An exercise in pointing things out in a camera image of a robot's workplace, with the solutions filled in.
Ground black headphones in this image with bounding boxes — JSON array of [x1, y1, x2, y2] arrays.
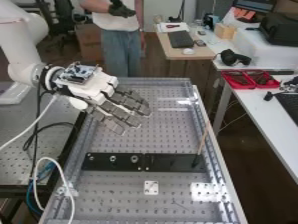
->
[[219, 48, 252, 67]]

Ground black office chair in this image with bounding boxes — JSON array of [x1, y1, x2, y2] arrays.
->
[[36, 0, 77, 37]]

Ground cardboard box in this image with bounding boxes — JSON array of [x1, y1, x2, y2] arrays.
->
[[74, 23, 106, 63]]

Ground white desk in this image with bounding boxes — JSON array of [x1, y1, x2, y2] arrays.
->
[[211, 74, 298, 185]]

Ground brown wooden desk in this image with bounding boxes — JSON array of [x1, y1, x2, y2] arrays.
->
[[154, 23, 219, 80]]

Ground black keyboard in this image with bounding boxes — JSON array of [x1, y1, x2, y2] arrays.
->
[[272, 92, 298, 127], [166, 30, 195, 49]]

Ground thin stick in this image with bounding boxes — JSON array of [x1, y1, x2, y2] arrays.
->
[[192, 120, 212, 168]]

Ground black case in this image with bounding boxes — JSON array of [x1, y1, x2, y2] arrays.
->
[[258, 12, 298, 47]]

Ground black plate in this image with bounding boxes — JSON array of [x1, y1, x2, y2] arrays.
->
[[79, 152, 207, 174]]

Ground person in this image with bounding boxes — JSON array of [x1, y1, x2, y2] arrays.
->
[[78, 0, 147, 79]]

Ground clear box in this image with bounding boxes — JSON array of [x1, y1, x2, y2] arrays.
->
[[38, 76, 250, 224]]

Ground red tray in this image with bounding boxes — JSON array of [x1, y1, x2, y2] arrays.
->
[[220, 70, 258, 90], [246, 69, 282, 89]]

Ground white cable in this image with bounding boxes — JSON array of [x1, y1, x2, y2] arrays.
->
[[32, 156, 77, 224], [0, 94, 59, 152]]

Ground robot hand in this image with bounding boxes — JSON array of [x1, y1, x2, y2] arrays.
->
[[53, 62, 153, 136]]

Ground black cable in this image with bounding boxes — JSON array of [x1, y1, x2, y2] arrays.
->
[[21, 89, 77, 152]]

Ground small white box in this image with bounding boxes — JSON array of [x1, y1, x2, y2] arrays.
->
[[142, 179, 161, 196]]

